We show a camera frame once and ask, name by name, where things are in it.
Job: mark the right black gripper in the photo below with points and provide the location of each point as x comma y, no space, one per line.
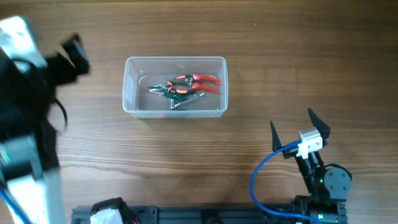
292,150

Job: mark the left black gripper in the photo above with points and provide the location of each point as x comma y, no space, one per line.
62,69

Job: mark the orange black needle-nose pliers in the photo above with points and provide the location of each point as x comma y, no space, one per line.
170,89

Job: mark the green handled screwdriver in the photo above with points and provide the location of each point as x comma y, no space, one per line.
173,96

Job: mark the clear plastic container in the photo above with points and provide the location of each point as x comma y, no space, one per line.
142,72

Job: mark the red handled snips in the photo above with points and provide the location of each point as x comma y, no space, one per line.
195,82

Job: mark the small silver wrench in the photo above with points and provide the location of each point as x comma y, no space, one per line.
174,105

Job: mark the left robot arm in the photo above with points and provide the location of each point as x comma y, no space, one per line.
30,169

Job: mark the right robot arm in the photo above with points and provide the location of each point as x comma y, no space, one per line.
327,184

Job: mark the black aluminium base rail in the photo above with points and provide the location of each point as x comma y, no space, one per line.
156,215

